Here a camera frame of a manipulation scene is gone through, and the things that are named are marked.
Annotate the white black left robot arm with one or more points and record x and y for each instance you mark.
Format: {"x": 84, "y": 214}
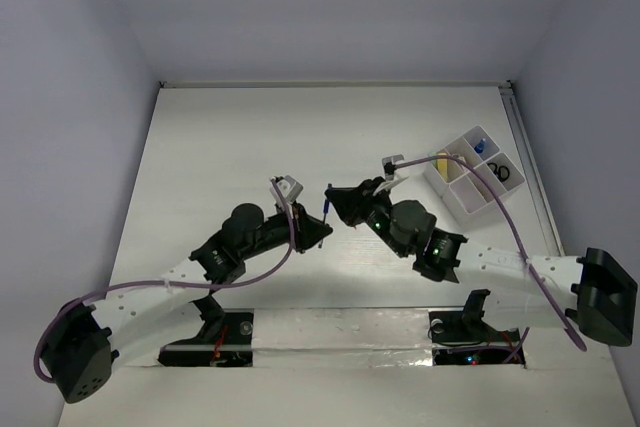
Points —
{"x": 96, "y": 334}

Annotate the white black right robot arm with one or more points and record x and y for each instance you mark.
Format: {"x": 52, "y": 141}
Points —
{"x": 590, "y": 295}

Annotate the yellow highlighter pen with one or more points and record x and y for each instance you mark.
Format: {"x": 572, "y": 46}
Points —
{"x": 442, "y": 167}

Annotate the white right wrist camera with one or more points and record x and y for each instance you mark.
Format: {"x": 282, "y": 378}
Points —
{"x": 391, "y": 176}

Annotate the black handled scissors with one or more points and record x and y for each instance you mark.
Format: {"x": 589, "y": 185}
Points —
{"x": 501, "y": 172}

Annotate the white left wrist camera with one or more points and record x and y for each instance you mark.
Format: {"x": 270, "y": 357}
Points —
{"x": 285, "y": 190}

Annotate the blue gel pen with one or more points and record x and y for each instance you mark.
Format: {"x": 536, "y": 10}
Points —
{"x": 325, "y": 211}

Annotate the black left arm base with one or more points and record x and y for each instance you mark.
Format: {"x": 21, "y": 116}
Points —
{"x": 223, "y": 341}

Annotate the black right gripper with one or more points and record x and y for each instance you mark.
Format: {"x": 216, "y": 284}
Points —
{"x": 351, "y": 205}

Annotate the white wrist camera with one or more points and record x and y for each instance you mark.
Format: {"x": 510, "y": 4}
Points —
{"x": 391, "y": 176}
{"x": 285, "y": 190}

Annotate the white divided organizer box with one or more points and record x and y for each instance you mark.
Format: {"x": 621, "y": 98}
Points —
{"x": 472, "y": 188}

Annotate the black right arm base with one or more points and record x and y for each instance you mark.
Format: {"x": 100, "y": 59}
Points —
{"x": 466, "y": 327}

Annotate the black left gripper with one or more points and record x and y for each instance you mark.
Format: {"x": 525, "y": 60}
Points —
{"x": 306, "y": 228}

